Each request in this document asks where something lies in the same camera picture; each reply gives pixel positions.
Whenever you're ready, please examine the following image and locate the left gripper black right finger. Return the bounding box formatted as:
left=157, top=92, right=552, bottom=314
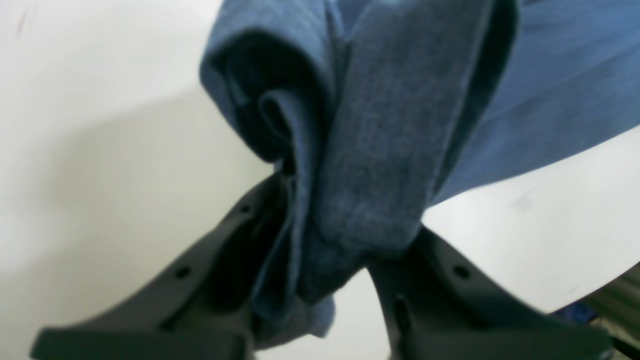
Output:
left=368, top=228, right=614, bottom=360

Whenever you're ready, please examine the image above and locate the dark blue printed T-shirt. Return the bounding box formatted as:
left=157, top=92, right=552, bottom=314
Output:
left=199, top=0, right=639, bottom=350

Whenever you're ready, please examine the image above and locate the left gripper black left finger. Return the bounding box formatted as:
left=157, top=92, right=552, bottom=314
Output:
left=30, top=172, right=288, bottom=360

